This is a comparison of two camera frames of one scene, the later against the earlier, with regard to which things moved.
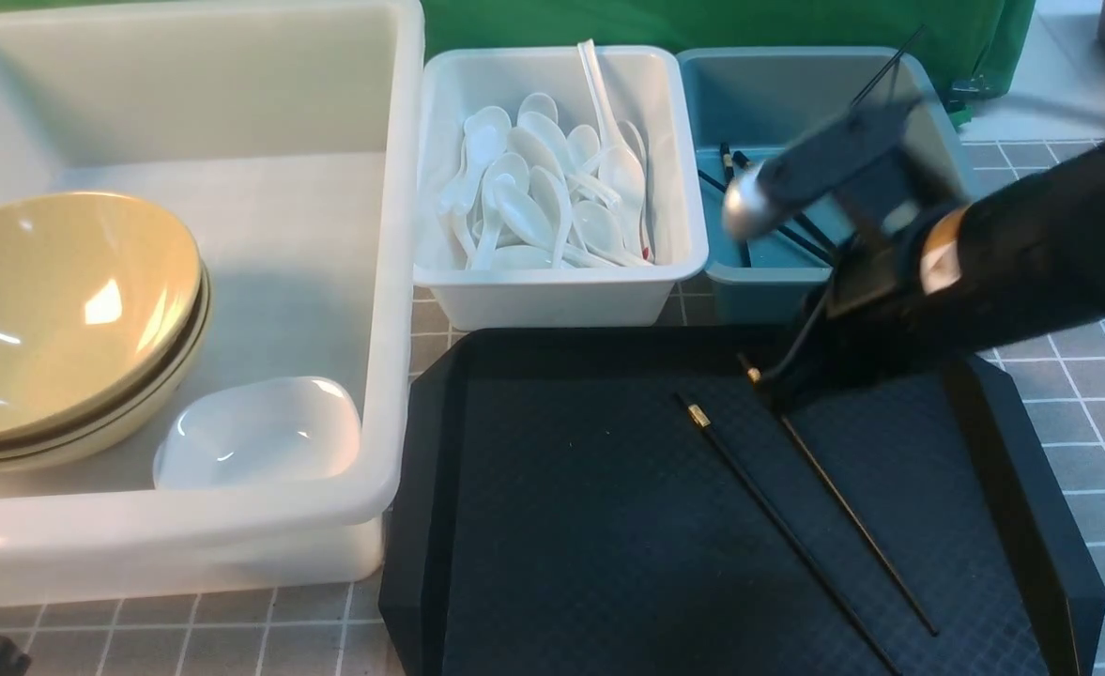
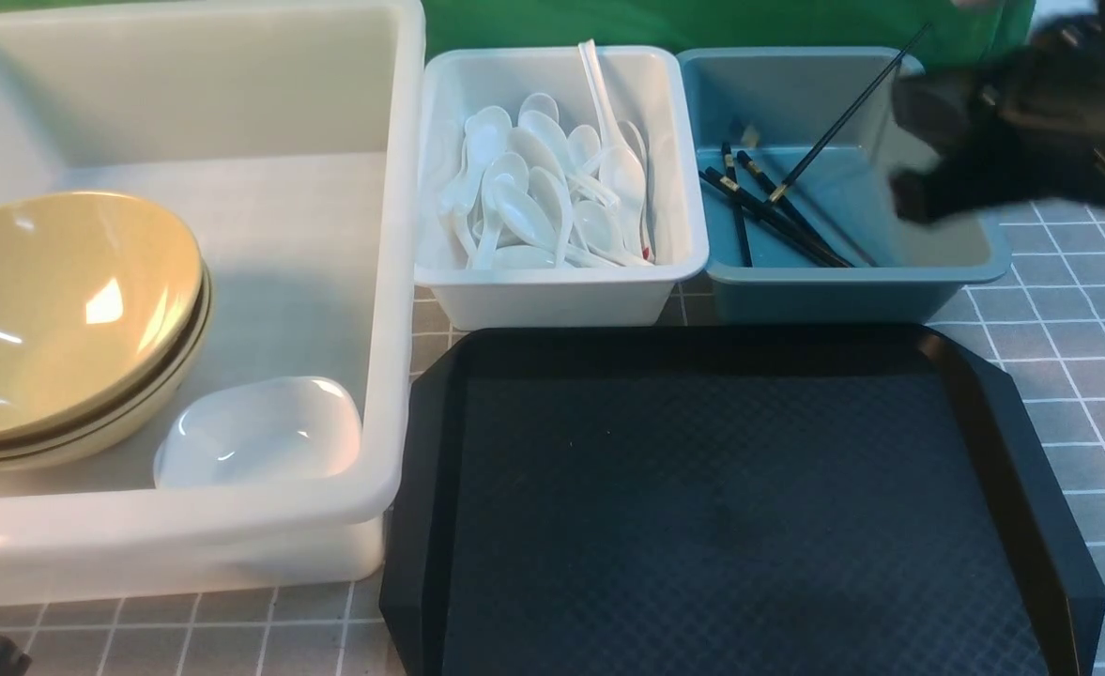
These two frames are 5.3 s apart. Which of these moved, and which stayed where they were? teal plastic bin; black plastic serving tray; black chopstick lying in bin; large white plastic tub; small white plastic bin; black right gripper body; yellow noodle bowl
Moved: black right gripper body
Stayed: large white plastic tub; small white plastic bin; black plastic serving tray; yellow noodle bowl; black chopstick lying in bin; teal plastic bin
